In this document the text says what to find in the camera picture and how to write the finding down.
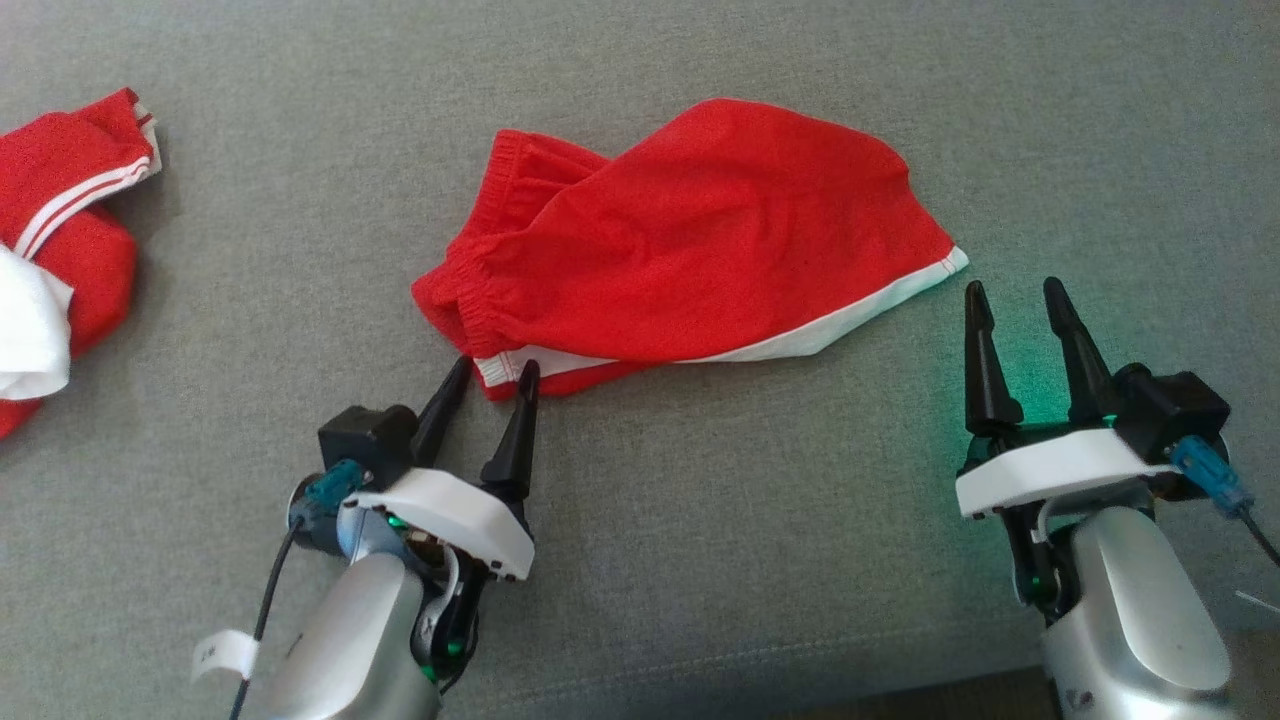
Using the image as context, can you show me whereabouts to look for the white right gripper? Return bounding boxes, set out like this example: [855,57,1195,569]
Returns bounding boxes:
[955,277,1181,626]

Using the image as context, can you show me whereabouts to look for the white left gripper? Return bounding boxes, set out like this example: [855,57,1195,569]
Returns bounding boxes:
[340,355,541,691]

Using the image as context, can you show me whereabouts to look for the red shorts with white hem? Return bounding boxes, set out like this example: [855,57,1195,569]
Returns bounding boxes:
[412,97,969,402]

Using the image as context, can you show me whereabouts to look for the red and white striped jersey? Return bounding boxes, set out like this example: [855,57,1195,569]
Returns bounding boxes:
[0,88,163,439]

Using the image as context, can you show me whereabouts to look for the grey fabric sofa seat cushion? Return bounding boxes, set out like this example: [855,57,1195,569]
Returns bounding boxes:
[0,0,1280,720]

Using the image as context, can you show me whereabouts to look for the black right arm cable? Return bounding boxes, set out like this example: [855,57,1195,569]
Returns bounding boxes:
[1168,435,1280,568]

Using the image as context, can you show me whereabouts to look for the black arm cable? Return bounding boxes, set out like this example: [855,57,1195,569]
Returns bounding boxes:
[1168,435,1280,568]
[228,460,363,720]

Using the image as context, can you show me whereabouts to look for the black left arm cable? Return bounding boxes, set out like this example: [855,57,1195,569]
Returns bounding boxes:
[228,460,363,720]

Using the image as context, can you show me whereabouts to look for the white cable label tag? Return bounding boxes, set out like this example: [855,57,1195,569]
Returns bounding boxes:
[190,629,260,684]

